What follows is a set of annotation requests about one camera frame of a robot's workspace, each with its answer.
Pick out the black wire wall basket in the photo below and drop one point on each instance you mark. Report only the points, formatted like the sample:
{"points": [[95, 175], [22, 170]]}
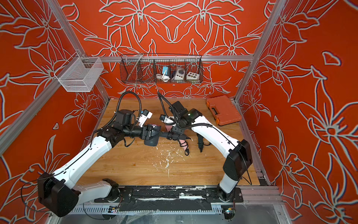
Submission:
{"points": [[152, 68]]}

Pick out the blue small box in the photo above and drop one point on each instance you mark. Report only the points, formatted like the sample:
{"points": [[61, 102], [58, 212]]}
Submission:
{"points": [[165, 71]]}

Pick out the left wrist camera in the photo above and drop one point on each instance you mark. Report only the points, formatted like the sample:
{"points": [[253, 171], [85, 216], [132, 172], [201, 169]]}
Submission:
{"points": [[144, 116]]}

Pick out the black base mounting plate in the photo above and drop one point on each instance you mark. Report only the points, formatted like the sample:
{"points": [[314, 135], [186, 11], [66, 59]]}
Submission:
{"points": [[173, 199]]}

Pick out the dark green hair dryer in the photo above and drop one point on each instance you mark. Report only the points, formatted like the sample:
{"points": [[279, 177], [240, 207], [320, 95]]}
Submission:
{"points": [[200, 142]]}

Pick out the white socket cube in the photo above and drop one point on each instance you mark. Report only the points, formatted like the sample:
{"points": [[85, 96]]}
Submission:
{"points": [[191, 76]]}

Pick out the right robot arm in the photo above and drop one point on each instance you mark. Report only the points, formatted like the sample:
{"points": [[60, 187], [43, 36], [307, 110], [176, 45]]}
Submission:
{"points": [[237, 153]]}

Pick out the black hair dryer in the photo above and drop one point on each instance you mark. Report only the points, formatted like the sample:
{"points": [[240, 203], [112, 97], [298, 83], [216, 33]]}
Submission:
{"points": [[168, 135]]}

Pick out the clear plastic bin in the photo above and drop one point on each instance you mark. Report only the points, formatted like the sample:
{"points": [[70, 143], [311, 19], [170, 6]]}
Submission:
{"points": [[79, 76]]}

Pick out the white power adapter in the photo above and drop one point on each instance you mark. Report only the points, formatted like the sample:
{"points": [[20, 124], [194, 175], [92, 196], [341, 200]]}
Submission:
{"points": [[178, 74]]}

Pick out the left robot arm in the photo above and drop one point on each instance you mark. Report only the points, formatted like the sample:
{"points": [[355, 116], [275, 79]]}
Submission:
{"points": [[59, 192]]}

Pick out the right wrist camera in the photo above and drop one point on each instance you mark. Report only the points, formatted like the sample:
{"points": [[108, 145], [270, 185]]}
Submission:
{"points": [[167, 120]]}

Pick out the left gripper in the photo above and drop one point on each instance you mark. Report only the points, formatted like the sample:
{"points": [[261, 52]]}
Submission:
{"points": [[146, 136]]}

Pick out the pink hair dryer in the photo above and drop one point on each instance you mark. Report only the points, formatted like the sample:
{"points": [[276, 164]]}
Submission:
{"points": [[182, 143]]}

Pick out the orange tool case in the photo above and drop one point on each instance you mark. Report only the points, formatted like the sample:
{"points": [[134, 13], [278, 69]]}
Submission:
{"points": [[223, 110]]}

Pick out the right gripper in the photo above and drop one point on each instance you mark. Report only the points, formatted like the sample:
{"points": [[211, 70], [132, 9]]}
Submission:
{"points": [[175, 130]]}

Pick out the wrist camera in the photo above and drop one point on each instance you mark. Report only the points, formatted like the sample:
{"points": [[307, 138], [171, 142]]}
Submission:
{"points": [[144, 116], [167, 120]]}

